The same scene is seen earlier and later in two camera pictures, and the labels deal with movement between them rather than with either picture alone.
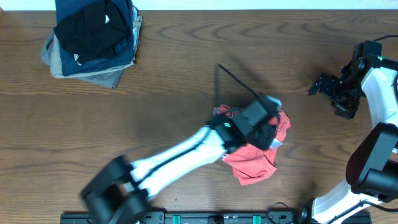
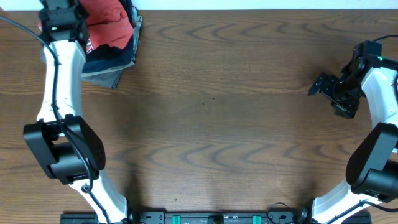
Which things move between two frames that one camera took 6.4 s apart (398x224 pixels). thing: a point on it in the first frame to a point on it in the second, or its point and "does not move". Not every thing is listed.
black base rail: [353, 217] does not move
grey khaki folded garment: [109, 77] does not move
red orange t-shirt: [222, 109] to [107, 23]
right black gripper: [347, 110] does not move
